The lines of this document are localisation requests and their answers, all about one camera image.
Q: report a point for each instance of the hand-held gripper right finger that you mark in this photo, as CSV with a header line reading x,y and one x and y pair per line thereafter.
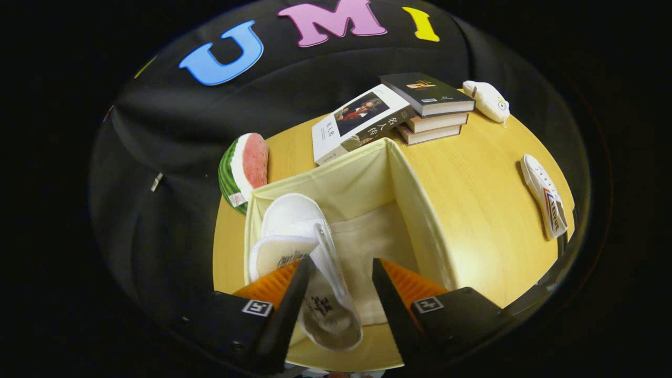
x,y
399,325

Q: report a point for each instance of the white portrait book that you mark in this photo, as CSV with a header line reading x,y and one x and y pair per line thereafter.
x,y
328,136

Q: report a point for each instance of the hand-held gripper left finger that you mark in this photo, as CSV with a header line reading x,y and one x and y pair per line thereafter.
x,y
283,320

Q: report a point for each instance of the silver metal clip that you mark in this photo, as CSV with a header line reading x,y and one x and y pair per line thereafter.
x,y
156,181

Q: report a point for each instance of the beige fabric storage box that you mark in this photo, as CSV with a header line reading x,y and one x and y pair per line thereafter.
x,y
367,210

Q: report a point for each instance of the watermelon slice plush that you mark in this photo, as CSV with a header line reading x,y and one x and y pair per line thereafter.
x,y
252,163

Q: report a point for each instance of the black hardcover book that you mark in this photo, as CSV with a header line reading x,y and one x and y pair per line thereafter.
x,y
425,89

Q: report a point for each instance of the white plush toy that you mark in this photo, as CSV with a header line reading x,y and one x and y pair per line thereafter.
x,y
488,100

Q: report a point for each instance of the white canvas shoe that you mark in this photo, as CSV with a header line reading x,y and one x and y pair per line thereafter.
x,y
325,315
543,194

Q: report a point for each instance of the brown book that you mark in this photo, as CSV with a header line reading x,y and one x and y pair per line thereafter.
x,y
430,135
438,122

